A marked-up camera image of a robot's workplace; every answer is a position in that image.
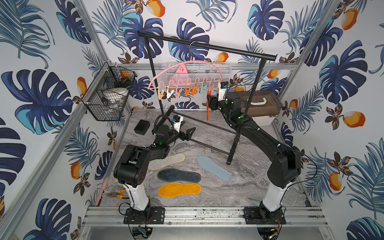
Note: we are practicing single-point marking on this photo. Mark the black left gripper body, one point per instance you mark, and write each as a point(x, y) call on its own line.
point(181, 135)

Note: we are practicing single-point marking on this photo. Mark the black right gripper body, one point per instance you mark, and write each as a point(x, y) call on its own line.
point(216, 105)

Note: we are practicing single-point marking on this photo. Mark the orange shoe insole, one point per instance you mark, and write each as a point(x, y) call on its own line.
point(160, 164)
point(173, 190)

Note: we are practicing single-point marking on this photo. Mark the white shoe insole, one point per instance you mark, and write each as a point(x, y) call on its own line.
point(210, 166)

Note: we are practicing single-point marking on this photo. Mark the pink clip hanger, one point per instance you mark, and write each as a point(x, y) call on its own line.
point(157, 83)

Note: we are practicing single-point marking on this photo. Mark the dark grey shoe insole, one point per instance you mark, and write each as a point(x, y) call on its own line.
point(174, 175)

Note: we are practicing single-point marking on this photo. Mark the red shoe insole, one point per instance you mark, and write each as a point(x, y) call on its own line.
point(208, 109)

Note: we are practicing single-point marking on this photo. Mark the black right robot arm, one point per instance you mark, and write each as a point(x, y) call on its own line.
point(285, 161)

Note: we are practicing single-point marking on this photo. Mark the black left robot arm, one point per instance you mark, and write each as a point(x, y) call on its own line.
point(133, 164)

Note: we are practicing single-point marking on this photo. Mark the small black box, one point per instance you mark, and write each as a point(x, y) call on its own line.
point(142, 127)

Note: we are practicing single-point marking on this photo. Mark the pink triangle item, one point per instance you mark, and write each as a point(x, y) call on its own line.
point(178, 75)

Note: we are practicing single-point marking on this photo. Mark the black garment rack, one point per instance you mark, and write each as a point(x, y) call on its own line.
point(263, 57)

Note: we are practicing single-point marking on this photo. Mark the brown lid storage box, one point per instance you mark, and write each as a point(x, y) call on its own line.
point(264, 107)

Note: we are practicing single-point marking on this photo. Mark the white bowl in basket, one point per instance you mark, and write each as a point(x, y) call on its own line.
point(115, 95)

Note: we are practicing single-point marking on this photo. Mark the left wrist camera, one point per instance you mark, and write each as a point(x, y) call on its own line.
point(177, 122)

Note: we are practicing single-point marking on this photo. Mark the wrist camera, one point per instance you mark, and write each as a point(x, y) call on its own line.
point(222, 89)
point(177, 122)

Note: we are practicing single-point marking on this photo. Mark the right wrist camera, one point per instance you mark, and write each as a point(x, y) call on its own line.
point(222, 89)

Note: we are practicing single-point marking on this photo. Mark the clear wall shelf basket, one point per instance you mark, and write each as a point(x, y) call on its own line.
point(205, 74)

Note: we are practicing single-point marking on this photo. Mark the black wire basket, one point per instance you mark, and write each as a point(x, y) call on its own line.
point(108, 77)

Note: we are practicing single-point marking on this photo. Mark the yellow handled pliers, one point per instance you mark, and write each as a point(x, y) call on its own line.
point(120, 194)

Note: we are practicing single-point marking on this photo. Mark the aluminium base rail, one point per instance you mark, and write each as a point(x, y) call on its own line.
point(205, 217)

